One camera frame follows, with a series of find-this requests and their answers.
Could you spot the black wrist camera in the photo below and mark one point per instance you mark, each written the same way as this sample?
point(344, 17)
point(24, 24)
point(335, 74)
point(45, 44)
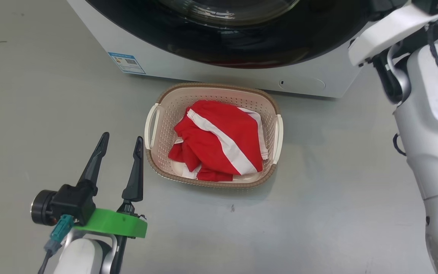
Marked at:
point(428, 4)
point(70, 201)

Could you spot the red and white garment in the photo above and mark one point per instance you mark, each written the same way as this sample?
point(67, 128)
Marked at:
point(219, 133)

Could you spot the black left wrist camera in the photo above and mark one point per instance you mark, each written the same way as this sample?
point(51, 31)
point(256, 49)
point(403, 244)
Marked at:
point(70, 201)

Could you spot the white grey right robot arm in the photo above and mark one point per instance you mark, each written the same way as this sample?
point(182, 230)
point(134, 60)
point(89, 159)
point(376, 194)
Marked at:
point(432, 133)

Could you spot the white front-load washing machine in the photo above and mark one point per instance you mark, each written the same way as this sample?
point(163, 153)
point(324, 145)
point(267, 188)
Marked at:
point(165, 64)

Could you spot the black round glass washer door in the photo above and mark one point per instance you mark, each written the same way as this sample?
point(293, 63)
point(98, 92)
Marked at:
point(242, 42)

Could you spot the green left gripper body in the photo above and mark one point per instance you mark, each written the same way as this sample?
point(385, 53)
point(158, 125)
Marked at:
point(116, 224)

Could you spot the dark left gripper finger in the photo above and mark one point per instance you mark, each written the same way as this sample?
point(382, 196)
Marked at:
point(136, 182)
point(93, 167)

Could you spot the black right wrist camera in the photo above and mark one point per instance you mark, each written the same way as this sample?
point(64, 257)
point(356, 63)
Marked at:
point(428, 4)

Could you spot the cream perforated laundry basket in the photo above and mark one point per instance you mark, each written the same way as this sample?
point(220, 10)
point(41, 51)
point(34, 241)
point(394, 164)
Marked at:
point(165, 125)

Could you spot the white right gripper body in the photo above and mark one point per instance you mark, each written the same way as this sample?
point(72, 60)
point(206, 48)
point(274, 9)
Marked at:
point(386, 32)

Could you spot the blue energy label sticker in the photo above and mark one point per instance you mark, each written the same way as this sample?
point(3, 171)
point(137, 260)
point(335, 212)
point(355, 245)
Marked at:
point(127, 62)

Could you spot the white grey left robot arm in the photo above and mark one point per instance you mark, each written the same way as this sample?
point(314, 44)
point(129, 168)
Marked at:
point(82, 258)

